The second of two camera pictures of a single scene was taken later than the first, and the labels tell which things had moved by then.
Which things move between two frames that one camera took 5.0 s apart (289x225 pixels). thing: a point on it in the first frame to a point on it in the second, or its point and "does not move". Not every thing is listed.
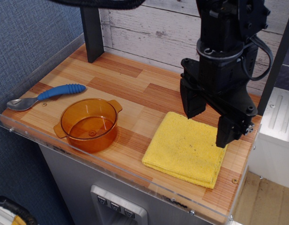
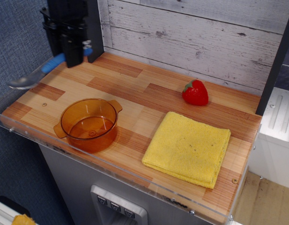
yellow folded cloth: [186, 149] does not move
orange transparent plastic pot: [90, 124] does not move
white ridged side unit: [273, 157] does not move
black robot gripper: [220, 76] to [66, 15]
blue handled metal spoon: [24, 104] to [28, 81]
